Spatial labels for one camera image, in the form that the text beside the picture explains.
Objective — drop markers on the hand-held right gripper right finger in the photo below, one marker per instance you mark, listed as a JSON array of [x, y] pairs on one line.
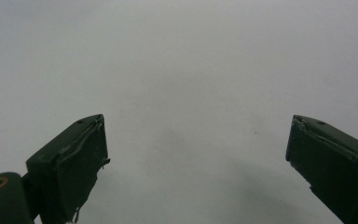
[[332, 168]]

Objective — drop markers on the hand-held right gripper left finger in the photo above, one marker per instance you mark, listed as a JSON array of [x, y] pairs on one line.
[[71, 168]]

